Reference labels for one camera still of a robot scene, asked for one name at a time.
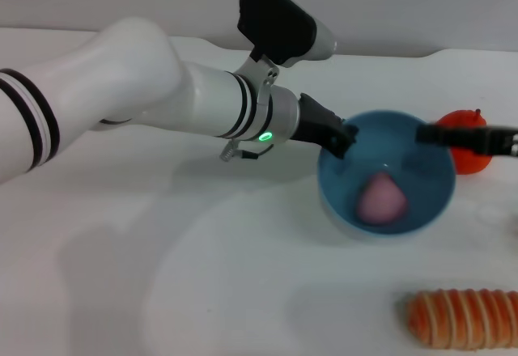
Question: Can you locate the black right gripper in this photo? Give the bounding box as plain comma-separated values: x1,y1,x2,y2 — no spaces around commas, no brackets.
415,122,518,158

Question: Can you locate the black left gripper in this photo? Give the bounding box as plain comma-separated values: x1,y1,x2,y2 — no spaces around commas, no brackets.
292,91,361,160

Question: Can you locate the blue bowl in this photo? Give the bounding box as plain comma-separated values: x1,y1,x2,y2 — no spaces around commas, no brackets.
316,108,458,238

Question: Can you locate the pink toy peach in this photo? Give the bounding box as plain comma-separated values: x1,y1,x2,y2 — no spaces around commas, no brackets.
355,172,408,226

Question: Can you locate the orange toy tangerine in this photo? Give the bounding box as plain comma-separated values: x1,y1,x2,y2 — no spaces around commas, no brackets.
435,108,493,176

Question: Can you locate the orange striped toy bread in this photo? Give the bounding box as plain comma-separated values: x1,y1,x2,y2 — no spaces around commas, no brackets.
405,288,518,350

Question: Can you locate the left arm cable with connector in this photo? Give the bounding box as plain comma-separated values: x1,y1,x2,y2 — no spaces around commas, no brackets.
219,140,275,163

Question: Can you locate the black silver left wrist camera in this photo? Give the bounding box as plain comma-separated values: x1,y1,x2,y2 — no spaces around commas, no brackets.
236,0,338,70

